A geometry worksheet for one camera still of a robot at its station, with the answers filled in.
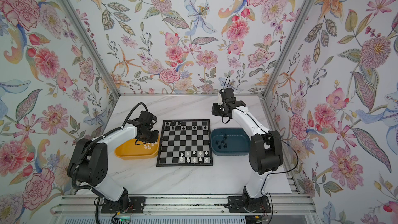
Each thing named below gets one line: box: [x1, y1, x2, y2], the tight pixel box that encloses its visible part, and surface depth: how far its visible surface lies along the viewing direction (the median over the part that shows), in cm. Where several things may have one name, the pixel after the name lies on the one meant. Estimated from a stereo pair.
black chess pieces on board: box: [165, 120, 207, 131], surface depth 103 cm
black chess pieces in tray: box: [215, 133, 228, 149], surface depth 96 cm
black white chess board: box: [155, 118, 213, 167], surface depth 95 cm
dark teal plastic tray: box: [210, 127, 251, 157], surface depth 96 cm
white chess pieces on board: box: [179, 150, 209, 163], surface depth 88 cm
